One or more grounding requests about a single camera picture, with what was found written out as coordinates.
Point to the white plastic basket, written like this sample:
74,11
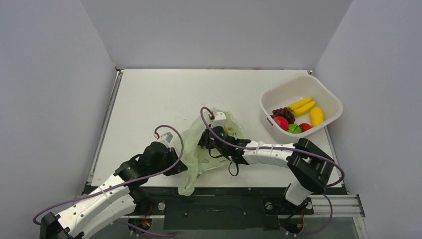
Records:
291,90

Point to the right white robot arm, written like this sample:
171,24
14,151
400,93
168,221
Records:
310,165

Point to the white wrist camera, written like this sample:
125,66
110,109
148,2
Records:
165,139
218,119

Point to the purple fake grapes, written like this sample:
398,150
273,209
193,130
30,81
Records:
284,113

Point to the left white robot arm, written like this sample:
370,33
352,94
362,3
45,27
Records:
120,194

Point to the red fake apple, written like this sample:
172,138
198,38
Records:
281,122

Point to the green fake round fruit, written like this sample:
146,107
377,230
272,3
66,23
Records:
294,128

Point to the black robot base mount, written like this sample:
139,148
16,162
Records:
219,209

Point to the yellow fake banana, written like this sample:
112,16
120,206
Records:
306,108
299,104

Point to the upper yellow fake banana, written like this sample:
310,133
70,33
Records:
299,104

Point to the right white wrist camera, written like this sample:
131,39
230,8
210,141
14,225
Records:
218,119

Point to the yellow fake mango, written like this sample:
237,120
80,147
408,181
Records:
316,116

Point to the green plastic bag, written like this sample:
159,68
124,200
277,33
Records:
198,160

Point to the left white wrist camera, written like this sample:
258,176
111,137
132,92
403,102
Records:
165,139

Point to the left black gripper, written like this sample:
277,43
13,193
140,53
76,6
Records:
179,168

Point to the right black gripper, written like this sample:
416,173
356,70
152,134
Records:
204,140

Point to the red fake strawberry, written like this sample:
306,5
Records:
305,126

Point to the lower yellow fake banana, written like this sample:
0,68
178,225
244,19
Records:
306,108

